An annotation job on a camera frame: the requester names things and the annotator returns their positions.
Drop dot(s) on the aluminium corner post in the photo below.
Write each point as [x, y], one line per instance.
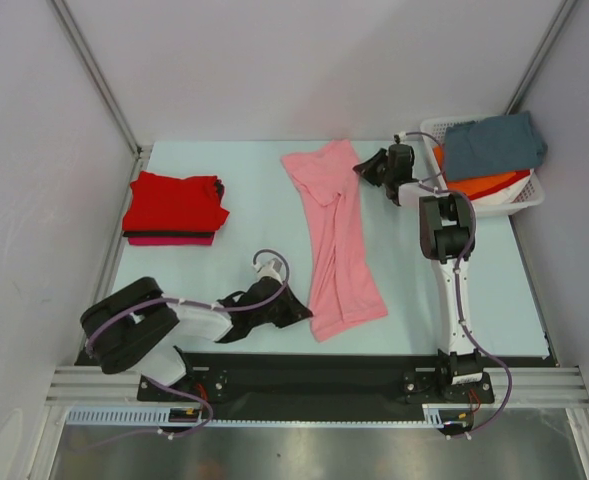
[553, 32]
[83, 51]

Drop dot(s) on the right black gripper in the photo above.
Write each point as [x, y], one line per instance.
[380, 167]

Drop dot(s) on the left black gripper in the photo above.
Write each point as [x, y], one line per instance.
[295, 310]

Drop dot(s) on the red t shirt in basket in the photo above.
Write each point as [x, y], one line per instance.
[504, 186]

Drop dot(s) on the white plastic basket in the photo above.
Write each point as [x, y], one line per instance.
[524, 193]

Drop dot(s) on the pink t shirt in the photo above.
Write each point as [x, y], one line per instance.
[343, 292]

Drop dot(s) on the white t shirt in basket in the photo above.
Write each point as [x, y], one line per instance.
[503, 196]

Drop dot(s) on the aluminium front frame rail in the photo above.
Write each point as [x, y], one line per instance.
[76, 386]

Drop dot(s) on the left aluminium corner post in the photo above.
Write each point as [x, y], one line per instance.
[83, 51]

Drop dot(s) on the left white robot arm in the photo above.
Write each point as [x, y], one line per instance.
[138, 329]

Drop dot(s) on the right aluminium corner post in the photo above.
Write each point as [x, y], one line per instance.
[553, 32]

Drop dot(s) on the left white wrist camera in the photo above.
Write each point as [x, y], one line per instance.
[269, 269]

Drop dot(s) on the folded red t shirt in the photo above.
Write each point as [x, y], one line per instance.
[175, 205]

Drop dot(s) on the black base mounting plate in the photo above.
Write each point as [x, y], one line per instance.
[315, 388]

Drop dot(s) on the folded magenta t shirt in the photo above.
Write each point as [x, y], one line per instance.
[171, 241]

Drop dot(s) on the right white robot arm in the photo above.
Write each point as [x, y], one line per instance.
[447, 228]

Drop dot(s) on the orange t shirt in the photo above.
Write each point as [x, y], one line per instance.
[474, 185]

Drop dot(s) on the grey blue t shirt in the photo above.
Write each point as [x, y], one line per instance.
[493, 146]

